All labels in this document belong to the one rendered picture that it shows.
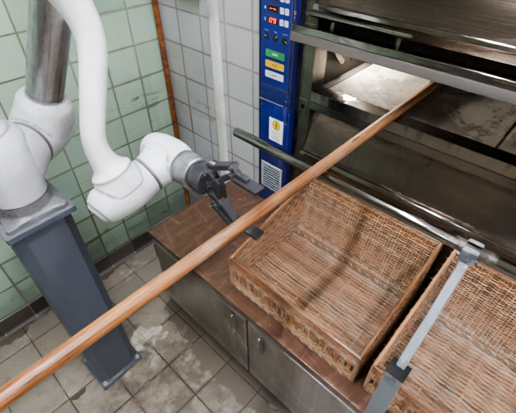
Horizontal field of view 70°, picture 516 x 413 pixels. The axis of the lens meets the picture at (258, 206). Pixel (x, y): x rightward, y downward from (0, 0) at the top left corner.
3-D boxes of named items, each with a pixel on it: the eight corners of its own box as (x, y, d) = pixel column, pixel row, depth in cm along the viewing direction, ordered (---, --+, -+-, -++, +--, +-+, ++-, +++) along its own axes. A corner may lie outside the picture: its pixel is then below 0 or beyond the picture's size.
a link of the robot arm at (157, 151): (204, 168, 103) (168, 198, 98) (170, 147, 111) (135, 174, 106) (192, 138, 95) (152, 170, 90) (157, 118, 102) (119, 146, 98)
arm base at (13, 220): (-30, 215, 111) (-40, 201, 107) (43, 180, 123) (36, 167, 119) (-7, 245, 102) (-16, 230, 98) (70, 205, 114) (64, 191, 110)
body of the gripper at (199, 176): (208, 155, 93) (233, 170, 88) (210, 182, 99) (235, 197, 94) (184, 168, 89) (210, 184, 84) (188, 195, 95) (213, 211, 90)
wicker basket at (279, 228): (305, 220, 169) (311, 171, 151) (423, 291, 140) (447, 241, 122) (228, 283, 143) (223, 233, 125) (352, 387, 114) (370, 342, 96)
